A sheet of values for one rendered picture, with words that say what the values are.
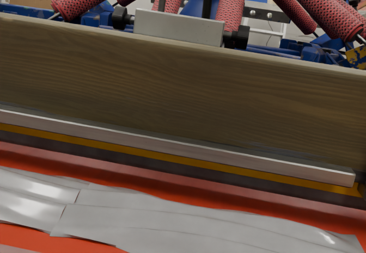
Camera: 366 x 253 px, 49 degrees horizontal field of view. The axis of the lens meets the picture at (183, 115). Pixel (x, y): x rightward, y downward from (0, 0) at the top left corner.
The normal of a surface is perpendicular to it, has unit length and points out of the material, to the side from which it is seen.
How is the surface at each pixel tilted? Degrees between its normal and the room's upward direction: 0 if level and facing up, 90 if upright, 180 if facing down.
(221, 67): 90
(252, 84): 90
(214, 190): 0
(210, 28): 90
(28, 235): 0
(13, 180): 33
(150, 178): 0
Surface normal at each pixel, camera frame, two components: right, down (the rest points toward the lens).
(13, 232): 0.14, -0.96
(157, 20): -0.13, 0.23
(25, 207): -0.01, -0.70
